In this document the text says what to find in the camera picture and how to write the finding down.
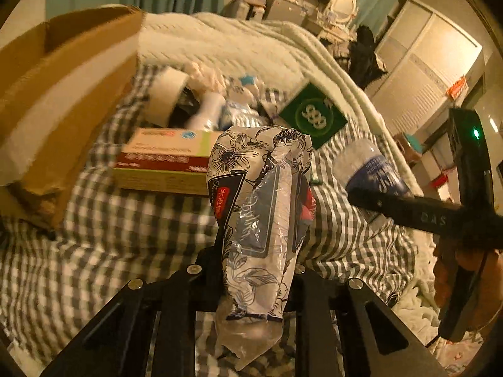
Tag clear plastic water bottle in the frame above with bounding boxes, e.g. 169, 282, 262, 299
332, 137, 414, 221

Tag floral tissue pack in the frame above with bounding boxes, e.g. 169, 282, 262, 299
206, 125, 315, 371

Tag red white medicine box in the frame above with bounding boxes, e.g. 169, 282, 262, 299
113, 128, 220, 197

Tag green 999 medicine box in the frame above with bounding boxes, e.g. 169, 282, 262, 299
279, 79, 348, 149

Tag white tape roll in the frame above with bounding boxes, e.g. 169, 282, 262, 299
145, 67, 189, 128

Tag right hand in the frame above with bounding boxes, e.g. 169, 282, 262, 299
431, 238, 503, 331

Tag teal stool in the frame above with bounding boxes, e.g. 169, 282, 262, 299
404, 134, 423, 154

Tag white louvred wardrobe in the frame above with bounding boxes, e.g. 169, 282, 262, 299
366, 0, 484, 134

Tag black clothes on chair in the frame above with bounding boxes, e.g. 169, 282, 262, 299
349, 25, 388, 90

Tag oval vanity mirror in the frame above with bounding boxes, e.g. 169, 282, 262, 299
327, 0, 357, 24

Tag white knitted blanket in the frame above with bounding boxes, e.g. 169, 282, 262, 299
98, 4, 424, 198

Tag crumpled white tissue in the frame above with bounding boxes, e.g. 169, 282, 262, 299
183, 61, 227, 96

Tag brown cardboard box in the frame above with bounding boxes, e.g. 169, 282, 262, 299
1, 4, 144, 230

